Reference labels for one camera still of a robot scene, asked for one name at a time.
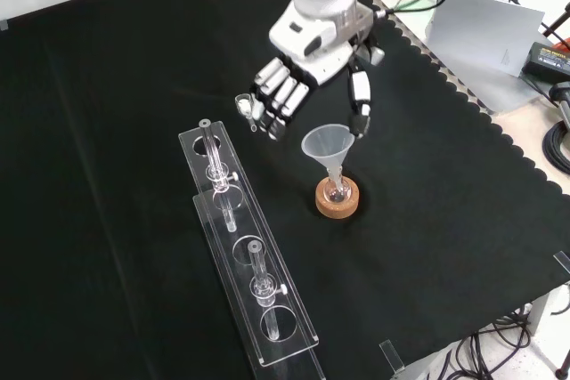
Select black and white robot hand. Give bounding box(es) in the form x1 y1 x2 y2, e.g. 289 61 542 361
248 0 387 142

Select translucent plastic funnel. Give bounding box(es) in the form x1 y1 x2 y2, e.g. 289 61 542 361
300 125 356 185

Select clear acrylic funnel stand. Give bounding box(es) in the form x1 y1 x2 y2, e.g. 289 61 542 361
177 118 326 380

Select clear round-bottom flask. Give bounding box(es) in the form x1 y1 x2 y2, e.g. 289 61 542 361
322 166 354 206

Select pale grey board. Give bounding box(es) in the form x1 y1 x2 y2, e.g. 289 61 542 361
425 0 546 78

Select black bench cloth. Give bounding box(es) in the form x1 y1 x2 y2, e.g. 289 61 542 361
0 0 570 380

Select black power adapter yellow label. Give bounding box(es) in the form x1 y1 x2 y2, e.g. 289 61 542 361
520 40 570 85

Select black and red tripod leg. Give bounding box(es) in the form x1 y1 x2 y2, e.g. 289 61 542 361
541 0 570 39

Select clear cloth clip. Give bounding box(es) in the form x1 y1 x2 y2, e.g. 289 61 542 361
552 251 570 276
378 339 406 375

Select brown cork ring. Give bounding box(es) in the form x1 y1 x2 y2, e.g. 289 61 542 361
314 176 361 221

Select grey metal base plate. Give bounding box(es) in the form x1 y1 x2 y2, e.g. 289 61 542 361
371 0 550 116

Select black coiled cable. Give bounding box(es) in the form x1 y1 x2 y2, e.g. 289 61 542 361
541 121 570 173

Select black floor cables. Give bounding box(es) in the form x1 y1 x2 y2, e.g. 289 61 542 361
438 303 538 380

